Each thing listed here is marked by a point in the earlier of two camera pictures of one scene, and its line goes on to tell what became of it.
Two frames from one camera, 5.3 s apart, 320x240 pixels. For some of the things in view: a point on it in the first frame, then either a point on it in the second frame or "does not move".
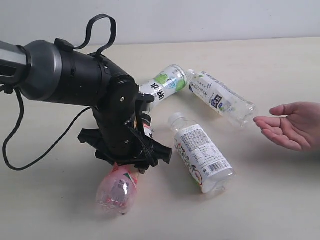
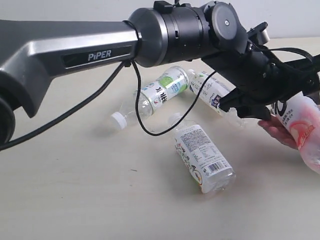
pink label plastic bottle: (117, 190) -> (302, 118)
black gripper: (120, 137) -> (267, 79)
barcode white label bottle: (201, 157) does not move
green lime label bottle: (173, 80) does not move
